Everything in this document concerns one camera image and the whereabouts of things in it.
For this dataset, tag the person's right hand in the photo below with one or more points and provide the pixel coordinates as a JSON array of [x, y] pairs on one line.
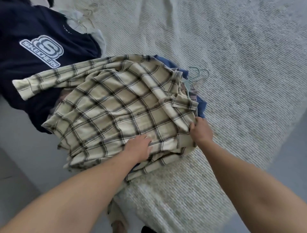
[[202, 130]]

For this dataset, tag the person's left hand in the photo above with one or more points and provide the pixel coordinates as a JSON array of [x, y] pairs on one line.
[[139, 148]]

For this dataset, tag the blue denim shirt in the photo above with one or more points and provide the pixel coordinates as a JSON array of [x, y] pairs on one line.
[[202, 108]]

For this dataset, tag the cream plaid shirt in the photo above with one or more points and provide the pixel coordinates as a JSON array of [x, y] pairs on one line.
[[108, 108]]

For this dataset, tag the white plastic hanger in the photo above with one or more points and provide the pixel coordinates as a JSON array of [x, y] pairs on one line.
[[207, 73]]

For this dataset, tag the light green hanger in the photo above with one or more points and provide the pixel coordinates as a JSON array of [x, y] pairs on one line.
[[197, 72]]

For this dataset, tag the white zip polo shirt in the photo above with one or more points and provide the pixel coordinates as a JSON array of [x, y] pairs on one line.
[[98, 38]]

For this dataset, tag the navy Skechers tee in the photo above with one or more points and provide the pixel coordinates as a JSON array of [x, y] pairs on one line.
[[24, 24]]

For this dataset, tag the person's left forearm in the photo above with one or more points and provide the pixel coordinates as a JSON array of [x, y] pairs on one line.
[[72, 199]]

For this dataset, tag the person's right forearm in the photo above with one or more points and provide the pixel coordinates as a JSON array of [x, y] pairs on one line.
[[251, 187]]

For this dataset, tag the bed with white bedspread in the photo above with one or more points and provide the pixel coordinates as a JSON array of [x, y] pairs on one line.
[[239, 72]]

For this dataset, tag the beige foam slipper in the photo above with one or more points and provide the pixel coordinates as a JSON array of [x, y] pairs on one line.
[[117, 216]]

